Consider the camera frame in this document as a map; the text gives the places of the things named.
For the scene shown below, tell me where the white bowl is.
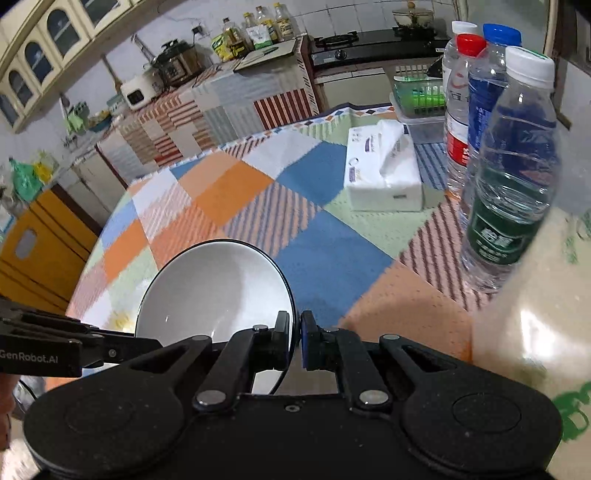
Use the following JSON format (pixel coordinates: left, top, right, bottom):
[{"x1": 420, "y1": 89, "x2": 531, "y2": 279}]
[{"x1": 133, "y1": 238, "x2": 297, "y2": 397}]

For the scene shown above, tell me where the white sun plate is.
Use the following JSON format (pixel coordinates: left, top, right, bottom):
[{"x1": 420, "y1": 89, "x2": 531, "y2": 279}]
[{"x1": 81, "y1": 291, "x2": 140, "y2": 334}]

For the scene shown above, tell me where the patchwork tablecloth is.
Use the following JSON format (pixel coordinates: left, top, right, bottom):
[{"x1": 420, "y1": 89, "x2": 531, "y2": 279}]
[{"x1": 67, "y1": 107, "x2": 489, "y2": 361}]

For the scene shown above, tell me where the wooden folding chair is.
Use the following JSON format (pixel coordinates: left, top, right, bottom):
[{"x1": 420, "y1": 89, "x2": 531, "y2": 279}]
[{"x1": 1, "y1": 185, "x2": 101, "y2": 314}]

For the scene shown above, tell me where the white tissue pack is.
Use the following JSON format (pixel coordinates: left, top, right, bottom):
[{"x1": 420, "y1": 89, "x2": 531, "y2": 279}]
[{"x1": 344, "y1": 119, "x2": 423, "y2": 213}]

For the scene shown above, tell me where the striped counter cloth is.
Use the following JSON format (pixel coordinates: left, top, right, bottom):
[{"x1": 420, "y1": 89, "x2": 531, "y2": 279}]
[{"x1": 92, "y1": 36, "x2": 320, "y2": 190}]

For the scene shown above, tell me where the green label water bottle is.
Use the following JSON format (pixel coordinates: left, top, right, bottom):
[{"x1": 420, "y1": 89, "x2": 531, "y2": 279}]
[{"x1": 460, "y1": 46, "x2": 561, "y2": 293}]

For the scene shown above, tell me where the green plastic basket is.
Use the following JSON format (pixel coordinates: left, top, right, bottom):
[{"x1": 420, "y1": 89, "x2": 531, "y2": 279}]
[{"x1": 393, "y1": 74, "x2": 446, "y2": 118}]

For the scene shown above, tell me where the white rice cooker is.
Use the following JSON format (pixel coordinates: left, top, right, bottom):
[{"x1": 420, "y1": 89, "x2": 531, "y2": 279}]
[{"x1": 121, "y1": 70, "x2": 164, "y2": 111}]

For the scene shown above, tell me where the cutting board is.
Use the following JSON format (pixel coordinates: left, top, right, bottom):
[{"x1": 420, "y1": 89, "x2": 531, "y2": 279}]
[{"x1": 233, "y1": 39, "x2": 297, "y2": 72}]

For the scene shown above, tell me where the black pressure cooker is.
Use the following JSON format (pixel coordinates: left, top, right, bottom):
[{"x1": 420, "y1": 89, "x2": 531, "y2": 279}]
[{"x1": 152, "y1": 39, "x2": 204, "y2": 88}]

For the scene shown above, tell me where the yellow snack bag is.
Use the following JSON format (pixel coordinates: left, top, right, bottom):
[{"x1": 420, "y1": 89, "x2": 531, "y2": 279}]
[{"x1": 211, "y1": 34, "x2": 235, "y2": 63}]

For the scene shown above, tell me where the gas stove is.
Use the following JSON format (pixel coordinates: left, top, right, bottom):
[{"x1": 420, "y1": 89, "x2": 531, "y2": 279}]
[{"x1": 310, "y1": 27, "x2": 450, "y2": 71}]

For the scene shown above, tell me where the oil bottle right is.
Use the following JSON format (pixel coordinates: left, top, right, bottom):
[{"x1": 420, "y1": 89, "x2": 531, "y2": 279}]
[{"x1": 273, "y1": 2, "x2": 296, "y2": 41}]

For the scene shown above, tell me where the white cap water bottle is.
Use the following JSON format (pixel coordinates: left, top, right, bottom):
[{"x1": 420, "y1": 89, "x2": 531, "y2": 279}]
[{"x1": 442, "y1": 20, "x2": 480, "y2": 95}]

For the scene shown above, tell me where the blue label water bottle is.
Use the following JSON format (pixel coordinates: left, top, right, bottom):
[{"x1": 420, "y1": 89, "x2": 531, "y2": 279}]
[{"x1": 459, "y1": 23, "x2": 522, "y2": 231}]

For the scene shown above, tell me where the red label water bottle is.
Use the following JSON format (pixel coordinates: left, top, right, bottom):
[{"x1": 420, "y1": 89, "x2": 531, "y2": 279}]
[{"x1": 445, "y1": 34, "x2": 487, "y2": 200}]

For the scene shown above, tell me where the pot on stove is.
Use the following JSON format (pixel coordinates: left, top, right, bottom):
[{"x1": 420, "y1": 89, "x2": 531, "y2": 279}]
[{"x1": 393, "y1": 1, "x2": 434, "y2": 29}]

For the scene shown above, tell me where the rice bag with handle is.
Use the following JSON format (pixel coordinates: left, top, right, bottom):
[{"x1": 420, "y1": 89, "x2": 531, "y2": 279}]
[{"x1": 472, "y1": 207, "x2": 590, "y2": 479}]

